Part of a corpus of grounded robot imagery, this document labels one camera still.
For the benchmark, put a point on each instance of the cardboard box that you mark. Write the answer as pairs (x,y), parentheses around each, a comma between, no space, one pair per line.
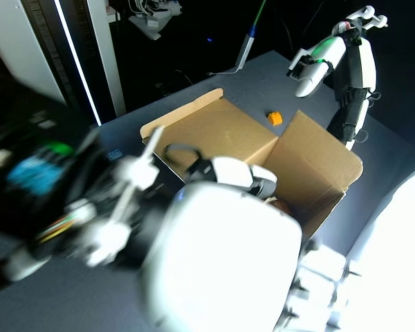
(314,166)

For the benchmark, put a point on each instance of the orange tall toy brick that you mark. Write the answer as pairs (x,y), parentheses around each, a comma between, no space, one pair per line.
(275,118)

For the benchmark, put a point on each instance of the white light strip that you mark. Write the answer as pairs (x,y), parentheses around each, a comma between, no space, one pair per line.
(77,65)

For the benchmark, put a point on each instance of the white cabinet panel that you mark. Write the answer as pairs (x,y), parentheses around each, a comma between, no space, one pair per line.
(17,45)

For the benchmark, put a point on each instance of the white frame post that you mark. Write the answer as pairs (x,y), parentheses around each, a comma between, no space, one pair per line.
(105,52)

